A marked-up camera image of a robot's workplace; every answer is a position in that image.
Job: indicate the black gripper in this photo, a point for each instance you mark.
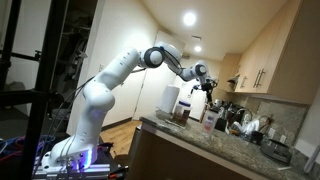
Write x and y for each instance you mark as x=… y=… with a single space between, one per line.
x=207 y=87

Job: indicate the orange label supplement bottle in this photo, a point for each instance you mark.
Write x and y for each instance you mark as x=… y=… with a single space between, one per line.
x=208 y=125

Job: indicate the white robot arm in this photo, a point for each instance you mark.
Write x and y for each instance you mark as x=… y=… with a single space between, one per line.
x=96 y=96

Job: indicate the clear plastic jug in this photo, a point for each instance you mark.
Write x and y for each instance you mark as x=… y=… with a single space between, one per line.
x=210 y=121

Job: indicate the black countertop appliance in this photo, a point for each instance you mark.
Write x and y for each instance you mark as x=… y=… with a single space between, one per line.
x=221 y=124

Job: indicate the range hood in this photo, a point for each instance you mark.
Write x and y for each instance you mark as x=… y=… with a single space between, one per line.
x=234 y=81

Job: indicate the large jar purple lid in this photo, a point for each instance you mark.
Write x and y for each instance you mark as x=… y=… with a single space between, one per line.
x=182 y=113

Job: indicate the curved kitchen faucet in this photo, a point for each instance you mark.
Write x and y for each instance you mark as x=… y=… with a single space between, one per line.
x=245 y=111

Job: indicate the white paper towel roll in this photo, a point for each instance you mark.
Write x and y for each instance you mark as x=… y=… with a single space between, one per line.
x=169 y=99

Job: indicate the metal spoon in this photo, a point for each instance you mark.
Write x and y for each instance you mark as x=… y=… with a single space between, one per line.
x=175 y=124

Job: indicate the white dishes pile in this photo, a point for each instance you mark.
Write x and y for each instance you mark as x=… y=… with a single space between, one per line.
x=248 y=126

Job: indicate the round ceiling light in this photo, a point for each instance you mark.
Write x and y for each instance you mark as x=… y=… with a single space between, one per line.
x=198 y=48
x=189 y=18

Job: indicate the white door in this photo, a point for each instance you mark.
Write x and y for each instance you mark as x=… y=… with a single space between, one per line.
x=156 y=80

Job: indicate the granite top kitchen island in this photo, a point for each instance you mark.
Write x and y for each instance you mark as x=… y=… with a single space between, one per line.
x=200 y=156

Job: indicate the light wood upper cabinets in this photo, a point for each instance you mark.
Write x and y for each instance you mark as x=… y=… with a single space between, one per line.
x=283 y=56

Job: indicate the robot mounting platform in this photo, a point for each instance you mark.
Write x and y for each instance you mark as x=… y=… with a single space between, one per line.
x=100 y=170

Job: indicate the black tripod stand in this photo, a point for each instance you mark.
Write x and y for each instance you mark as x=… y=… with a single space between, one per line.
x=46 y=66

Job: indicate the white wall outlet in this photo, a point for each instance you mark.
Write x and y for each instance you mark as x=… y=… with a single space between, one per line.
x=271 y=133
x=283 y=138

